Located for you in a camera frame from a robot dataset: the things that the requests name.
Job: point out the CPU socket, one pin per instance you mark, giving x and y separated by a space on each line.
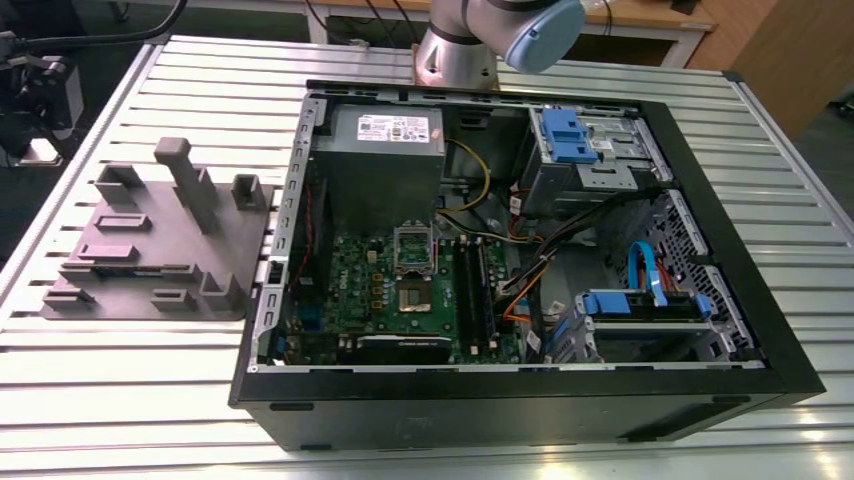
417 297

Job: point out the dark RAM stick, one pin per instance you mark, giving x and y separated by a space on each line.
136 273

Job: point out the grey parts rack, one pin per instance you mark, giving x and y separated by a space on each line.
173 260

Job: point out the black case fan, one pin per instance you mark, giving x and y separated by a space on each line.
315 235

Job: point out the grey power supply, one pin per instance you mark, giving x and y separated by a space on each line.
380 185

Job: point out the green motherboard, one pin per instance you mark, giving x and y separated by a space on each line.
347 260

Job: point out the blue board connector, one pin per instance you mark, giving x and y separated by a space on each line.
311 316

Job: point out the metal locking lever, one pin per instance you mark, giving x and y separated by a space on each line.
437 255

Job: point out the black graphics card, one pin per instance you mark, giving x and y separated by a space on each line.
400 347

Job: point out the black RAM slot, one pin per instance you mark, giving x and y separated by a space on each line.
464 295
479 295
471 295

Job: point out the blue plastic drive rails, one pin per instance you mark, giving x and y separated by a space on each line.
567 125

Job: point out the grey metal drive cage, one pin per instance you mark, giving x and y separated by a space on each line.
600 177

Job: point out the black PC case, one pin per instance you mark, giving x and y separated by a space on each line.
467 415

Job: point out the blue disk carrier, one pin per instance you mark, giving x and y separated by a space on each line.
607 304

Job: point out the grey metal disk bay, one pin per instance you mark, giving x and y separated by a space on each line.
640 330

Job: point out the wooden cabinet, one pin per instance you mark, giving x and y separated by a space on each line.
787 60

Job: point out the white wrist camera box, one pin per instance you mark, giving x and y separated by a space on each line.
73 100

